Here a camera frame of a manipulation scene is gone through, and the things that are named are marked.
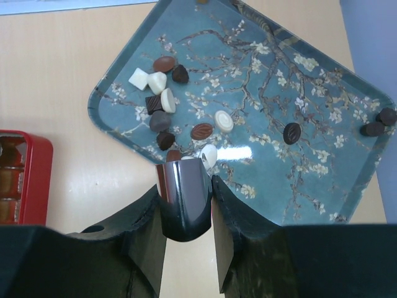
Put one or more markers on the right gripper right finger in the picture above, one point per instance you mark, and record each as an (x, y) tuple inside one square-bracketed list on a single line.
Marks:
[(258, 258)]

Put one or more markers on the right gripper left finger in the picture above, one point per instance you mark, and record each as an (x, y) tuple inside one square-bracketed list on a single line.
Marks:
[(121, 256)]

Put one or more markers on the metal tongs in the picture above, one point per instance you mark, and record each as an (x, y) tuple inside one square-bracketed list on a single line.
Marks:
[(185, 194)]

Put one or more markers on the dark round chocolate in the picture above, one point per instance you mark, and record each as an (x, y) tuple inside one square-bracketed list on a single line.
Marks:
[(165, 140)]

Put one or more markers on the red chocolate box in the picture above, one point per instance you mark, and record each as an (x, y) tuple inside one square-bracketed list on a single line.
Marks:
[(26, 161)]

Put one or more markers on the brown oval chocolate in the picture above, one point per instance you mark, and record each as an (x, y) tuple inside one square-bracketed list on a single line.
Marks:
[(201, 131)]

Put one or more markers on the white round chocolate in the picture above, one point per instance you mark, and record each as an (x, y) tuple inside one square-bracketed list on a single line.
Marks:
[(223, 121)]

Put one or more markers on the dark chocolate at tray corner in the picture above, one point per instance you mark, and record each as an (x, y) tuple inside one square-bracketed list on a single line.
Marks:
[(373, 129)]

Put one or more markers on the white cone chocolate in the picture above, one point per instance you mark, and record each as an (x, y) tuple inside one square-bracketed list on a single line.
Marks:
[(157, 82)]

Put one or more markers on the white square chocolate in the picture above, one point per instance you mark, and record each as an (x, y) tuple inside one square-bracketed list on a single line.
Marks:
[(139, 79)]

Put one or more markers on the blue floral tray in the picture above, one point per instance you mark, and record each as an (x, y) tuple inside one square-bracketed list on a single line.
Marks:
[(295, 154)]

